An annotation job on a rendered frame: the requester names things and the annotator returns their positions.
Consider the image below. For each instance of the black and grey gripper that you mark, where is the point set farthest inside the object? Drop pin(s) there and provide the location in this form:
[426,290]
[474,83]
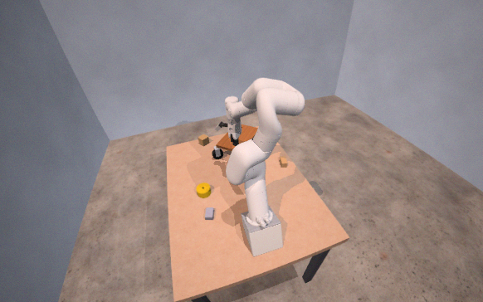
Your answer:
[234,131]

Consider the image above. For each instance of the yellow short cylinder with centre hole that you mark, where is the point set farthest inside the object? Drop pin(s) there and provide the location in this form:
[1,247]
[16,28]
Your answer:
[203,190]

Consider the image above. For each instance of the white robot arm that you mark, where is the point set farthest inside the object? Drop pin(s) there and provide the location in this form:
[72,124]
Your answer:
[262,97]

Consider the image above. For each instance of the small brown cardboard box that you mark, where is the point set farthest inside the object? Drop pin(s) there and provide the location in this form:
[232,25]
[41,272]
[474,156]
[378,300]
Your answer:
[203,140]

